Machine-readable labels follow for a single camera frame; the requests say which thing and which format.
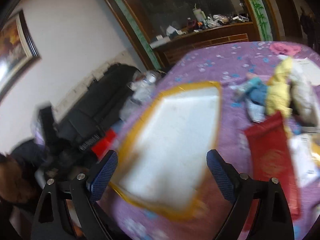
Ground flat white box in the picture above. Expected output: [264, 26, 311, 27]
[150, 35, 172, 48]

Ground dresser clutter pile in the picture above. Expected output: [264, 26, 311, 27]
[187, 14, 250, 33]

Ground framed wall picture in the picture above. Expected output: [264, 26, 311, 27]
[0, 9, 40, 103]

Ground blue baby garment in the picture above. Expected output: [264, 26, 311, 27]
[232, 72, 269, 105]

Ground clear plastic bag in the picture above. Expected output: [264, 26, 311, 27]
[119, 70, 163, 120]

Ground red plastic bag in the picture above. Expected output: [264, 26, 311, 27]
[90, 130, 118, 155]

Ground grey patterned cloth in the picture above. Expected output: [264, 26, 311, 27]
[245, 99, 267, 123]

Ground pink cloth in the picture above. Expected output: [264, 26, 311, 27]
[269, 42, 304, 55]

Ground yellow tray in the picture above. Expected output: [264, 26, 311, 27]
[110, 81, 223, 222]

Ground black sofa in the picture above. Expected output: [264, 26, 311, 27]
[54, 64, 140, 153]

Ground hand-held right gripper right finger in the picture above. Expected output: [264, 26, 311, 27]
[206, 149, 295, 240]

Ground white bottle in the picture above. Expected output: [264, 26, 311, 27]
[192, 4, 207, 23]

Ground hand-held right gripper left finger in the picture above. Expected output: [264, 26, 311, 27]
[30, 150, 118, 240]

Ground cream fluffy garment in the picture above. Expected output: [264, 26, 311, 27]
[289, 64, 319, 127]

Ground red cloth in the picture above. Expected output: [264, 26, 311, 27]
[244, 111, 302, 220]

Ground brown fur cloth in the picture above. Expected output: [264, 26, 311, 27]
[0, 152, 38, 205]

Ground white yellow-print cloth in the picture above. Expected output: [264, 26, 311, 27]
[289, 132, 320, 188]

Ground yellow garment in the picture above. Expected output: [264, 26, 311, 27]
[265, 57, 294, 117]

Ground wooden cabinet with clutter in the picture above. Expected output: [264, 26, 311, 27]
[96, 0, 278, 70]

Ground wooden dresser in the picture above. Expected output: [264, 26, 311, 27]
[150, 21, 260, 67]

